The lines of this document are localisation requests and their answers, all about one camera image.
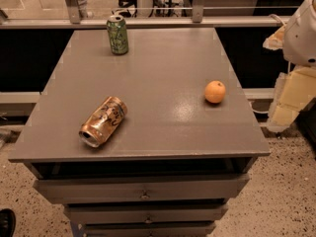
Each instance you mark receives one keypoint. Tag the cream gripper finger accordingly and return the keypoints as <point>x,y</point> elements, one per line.
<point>275,41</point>
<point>293,92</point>

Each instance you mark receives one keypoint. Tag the orange fruit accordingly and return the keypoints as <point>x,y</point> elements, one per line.
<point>215,92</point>

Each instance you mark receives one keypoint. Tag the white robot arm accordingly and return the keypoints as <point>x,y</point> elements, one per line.
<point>299,40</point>

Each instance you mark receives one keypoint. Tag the green soda can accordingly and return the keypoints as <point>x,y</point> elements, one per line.
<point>117,32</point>

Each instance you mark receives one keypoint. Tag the orange crushed soda can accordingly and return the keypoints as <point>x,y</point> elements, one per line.
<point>102,123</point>

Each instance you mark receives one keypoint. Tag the grey drawer cabinet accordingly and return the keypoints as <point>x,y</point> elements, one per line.
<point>174,161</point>

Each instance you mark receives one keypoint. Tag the black shoe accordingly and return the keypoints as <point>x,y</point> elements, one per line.
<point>7,222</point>

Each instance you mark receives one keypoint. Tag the metal railing frame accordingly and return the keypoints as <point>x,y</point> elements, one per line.
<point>64,14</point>

